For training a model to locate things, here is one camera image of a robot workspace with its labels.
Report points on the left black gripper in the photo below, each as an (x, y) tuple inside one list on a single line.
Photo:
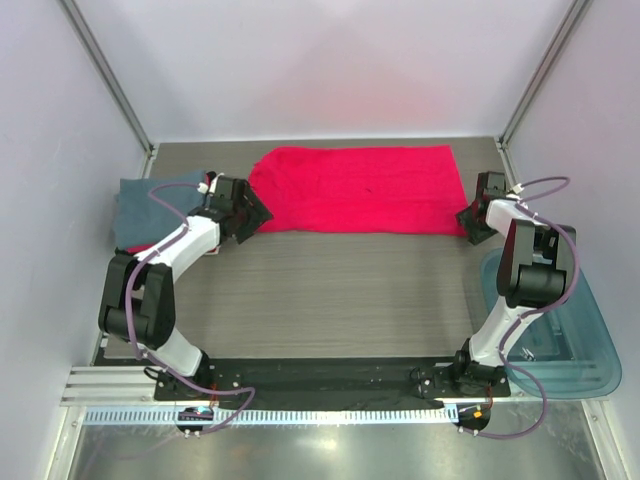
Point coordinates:
[(259, 215)]

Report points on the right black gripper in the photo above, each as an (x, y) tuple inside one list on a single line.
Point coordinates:
[(476, 235)]

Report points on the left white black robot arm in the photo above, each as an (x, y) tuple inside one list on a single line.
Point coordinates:
[(138, 300)]

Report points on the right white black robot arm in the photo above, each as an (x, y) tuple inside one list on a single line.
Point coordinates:
[(538, 272)]

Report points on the folded grey-blue t shirt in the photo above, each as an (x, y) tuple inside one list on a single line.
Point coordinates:
[(140, 220)]

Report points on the blue plastic bin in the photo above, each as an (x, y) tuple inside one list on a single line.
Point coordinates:
[(567, 352)]

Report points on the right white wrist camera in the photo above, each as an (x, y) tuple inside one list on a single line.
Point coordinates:
[(514, 193)]

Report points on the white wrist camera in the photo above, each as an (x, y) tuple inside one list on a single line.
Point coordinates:
[(210, 184), (514, 193)]

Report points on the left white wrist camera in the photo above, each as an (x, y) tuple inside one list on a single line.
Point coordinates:
[(210, 184)]

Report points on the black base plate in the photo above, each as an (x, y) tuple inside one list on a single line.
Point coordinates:
[(357, 384)]

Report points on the slotted cable duct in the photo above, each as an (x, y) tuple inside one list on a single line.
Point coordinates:
[(199, 415)]

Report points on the left aluminium frame post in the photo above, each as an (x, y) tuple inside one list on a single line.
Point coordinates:
[(99, 60)]

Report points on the aluminium frame post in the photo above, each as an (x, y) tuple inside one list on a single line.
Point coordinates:
[(568, 25), (99, 60)]

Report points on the right aluminium frame post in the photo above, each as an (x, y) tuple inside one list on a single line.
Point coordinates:
[(568, 25)]

